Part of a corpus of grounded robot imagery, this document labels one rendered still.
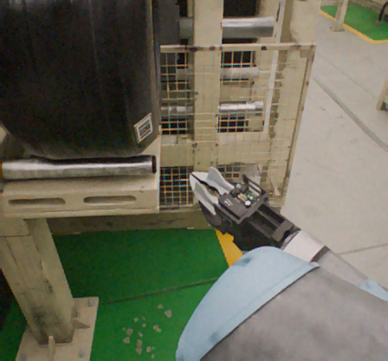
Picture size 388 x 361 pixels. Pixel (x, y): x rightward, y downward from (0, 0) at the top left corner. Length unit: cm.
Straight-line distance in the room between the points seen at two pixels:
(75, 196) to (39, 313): 68
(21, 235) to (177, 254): 86
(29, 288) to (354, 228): 152
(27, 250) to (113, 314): 59
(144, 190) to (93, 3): 43
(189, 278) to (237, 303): 150
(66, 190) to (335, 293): 72
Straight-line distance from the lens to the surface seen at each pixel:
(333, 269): 57
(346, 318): 27
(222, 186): 66
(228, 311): 26
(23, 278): 134
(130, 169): 86
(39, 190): 93
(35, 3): 63
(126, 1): 62
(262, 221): 59
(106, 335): 166
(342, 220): 214
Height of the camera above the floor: 143
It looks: 38 degrees down
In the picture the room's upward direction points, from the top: straight up
